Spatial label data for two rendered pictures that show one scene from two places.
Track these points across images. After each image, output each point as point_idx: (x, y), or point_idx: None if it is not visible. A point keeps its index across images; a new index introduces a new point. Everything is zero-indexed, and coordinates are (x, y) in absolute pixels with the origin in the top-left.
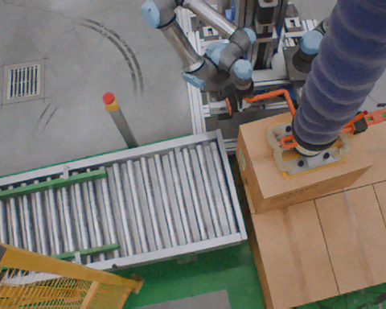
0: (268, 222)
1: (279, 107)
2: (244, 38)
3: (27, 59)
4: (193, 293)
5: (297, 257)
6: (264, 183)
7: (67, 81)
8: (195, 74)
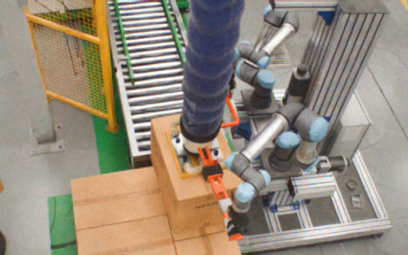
0: (147, 177)
1: (267, 219)
2: (259, 56)
3: (293, 57)
4: (102, 165)
5: (114, 198)
6: (163, 119)
7: (276, 81)
8: (243, 64)
